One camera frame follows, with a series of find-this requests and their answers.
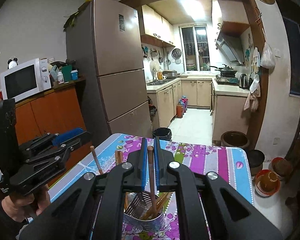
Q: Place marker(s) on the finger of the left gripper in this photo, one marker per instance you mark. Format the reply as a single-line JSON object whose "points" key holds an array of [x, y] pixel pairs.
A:
{"points": [[62, 138], [71, 145]]}

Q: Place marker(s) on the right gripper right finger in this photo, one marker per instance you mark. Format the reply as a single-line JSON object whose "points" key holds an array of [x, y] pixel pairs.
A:
{"points": [[207, 206]]}

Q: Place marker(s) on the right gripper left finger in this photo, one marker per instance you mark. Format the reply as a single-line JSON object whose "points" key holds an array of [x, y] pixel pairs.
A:
{"points": [[92, 207]]}

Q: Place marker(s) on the wooden chopstick one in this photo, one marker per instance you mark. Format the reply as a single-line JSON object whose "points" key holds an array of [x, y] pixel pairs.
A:
{"points": [[96, 159]]}

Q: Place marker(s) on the wooden chopstick three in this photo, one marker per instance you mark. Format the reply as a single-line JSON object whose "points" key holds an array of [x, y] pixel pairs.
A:
{"points": [[117, 157]]}

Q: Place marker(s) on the wooden chopstick four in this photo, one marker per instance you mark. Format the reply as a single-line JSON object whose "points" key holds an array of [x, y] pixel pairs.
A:
{"points": [[161, 202]]}

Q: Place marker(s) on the wooden chopstick five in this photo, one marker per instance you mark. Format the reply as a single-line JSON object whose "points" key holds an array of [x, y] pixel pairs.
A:
{"points": [[152, 179]]}

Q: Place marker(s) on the wooden chopstick six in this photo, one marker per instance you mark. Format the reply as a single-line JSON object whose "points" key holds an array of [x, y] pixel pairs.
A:
{"points": [[120, 156]]}

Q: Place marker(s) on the wooden chopstick two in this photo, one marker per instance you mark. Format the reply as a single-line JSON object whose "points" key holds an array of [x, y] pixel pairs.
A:
{"points": [[155, 206]]}

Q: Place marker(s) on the beige kitchen base cabinets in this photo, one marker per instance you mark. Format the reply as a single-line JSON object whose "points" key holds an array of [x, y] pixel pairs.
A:
{"points": [[210, 109]]}

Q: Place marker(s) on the hanging kitchen towel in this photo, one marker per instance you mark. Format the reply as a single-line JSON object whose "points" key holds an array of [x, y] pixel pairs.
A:
{"points": [[251, 102]]}

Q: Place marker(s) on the kitchen window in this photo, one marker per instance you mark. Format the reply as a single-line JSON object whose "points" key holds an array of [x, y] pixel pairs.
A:
{"points": [[196, 48]]}

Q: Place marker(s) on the person's left hand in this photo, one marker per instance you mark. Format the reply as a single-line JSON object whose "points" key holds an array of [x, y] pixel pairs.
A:
{"points": [[14, 204]]}

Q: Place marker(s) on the orange wooden cabinet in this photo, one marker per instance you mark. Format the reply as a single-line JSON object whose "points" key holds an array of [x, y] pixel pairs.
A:
{"points": [[54, 111]]}

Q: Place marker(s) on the red bowl on floor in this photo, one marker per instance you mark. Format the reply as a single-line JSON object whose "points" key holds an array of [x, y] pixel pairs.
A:
{"points": [[267, 183]]}

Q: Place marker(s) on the blue perforated utensil holder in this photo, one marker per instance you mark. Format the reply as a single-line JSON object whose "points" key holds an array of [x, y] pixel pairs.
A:
{"points": [[135, 214]]}

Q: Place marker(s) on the white medicine bottle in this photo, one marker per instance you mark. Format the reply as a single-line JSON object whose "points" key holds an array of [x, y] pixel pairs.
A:
{"points": [[60, 78]]}

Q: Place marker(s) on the blue lidded cup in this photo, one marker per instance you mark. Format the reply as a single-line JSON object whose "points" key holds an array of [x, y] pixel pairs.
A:
{"points": [[74, 75]]}

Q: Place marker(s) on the white microwave oven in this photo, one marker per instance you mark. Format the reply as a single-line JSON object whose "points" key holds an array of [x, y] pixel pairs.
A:
{"points": [[25, 80]]}

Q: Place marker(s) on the brown ceramic jar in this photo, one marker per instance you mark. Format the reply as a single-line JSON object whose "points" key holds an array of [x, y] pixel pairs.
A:
{"points": [[235, 139]]}

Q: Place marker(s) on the alarm clock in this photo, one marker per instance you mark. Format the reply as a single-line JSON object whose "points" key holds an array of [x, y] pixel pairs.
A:
{"points": [[12, 62]]}

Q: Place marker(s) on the black trash bin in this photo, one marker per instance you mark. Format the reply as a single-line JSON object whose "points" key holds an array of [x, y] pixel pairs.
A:
{"points": [[163, 133]]}

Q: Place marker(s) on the brown refrigerator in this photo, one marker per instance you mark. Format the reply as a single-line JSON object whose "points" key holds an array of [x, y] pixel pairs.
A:
{"points": [[104, 42]]}

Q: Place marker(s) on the orange oil bottle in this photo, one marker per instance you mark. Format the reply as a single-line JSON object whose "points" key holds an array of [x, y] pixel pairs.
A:
{"points": [[180, 110]]}

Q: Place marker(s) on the steel electric kettle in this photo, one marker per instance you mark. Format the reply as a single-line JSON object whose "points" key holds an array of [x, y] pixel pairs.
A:
{"points": [[243, 81]]}

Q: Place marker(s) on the black wok on stove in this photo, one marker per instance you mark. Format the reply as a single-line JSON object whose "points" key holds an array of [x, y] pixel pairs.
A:
{"points": [[226, 71]]}

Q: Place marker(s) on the dark room window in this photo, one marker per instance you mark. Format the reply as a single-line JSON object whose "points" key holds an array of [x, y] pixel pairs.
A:
{"points": [[290, 12]]}

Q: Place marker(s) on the white plastic bag hanging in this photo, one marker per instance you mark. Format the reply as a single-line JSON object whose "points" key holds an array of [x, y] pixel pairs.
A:
{"points": [[268, 57]]}

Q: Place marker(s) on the range hood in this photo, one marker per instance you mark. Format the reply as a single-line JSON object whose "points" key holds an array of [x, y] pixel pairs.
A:
{"points": [[231, 47]]}

